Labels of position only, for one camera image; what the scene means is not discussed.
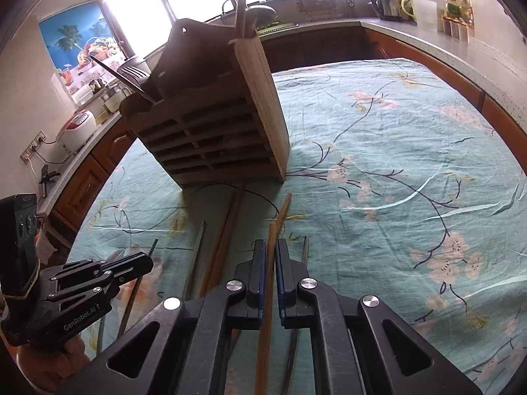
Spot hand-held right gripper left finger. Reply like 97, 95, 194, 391
58, 239, 268, 395

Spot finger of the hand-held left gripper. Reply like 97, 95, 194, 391
43, 252, 154, 281
47, 274, 136, 309

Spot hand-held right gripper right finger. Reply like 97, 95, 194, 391
275, 238, 484, 395

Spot wooden utensil holder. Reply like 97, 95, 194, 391
119, 18, 291, 190

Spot person's left hand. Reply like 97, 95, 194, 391
16, 333, 91, 393

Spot wooden base cabinets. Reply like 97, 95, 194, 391
49, 25, 527, 239

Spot white and red rice cooker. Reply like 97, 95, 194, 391
55, 109, 97, 155

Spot floral green tablecloth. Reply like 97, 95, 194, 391
66, 55, 527, 395

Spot beach print roller blind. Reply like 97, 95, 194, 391
38, 2, 126, 91

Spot large kitchen window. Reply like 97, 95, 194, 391
101, 0, 385, 62

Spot green vegetables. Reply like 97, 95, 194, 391
256, 15, 285, 31

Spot grey kitchen countertop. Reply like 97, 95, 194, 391
39, 18, 527, 210

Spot steel electric kettle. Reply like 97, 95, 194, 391
368, 0, 404, 21

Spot spice jar set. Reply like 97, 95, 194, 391
440, 0, 474, 42

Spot wall power outlet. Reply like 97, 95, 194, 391
20, 131, 47, 161

